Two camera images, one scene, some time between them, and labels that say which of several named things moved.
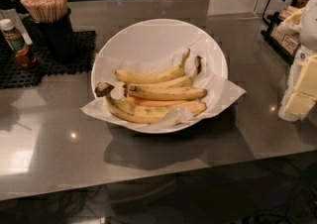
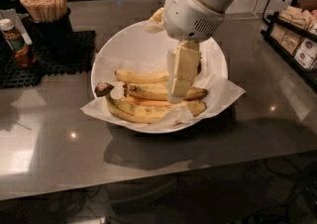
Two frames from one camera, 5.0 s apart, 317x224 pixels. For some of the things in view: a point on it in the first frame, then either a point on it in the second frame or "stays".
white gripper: x=310 y=25 to x=188 y=16
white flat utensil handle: x=11 y=15 stays
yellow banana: x=159 y=92 stays
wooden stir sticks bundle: x=47 y=5 stays
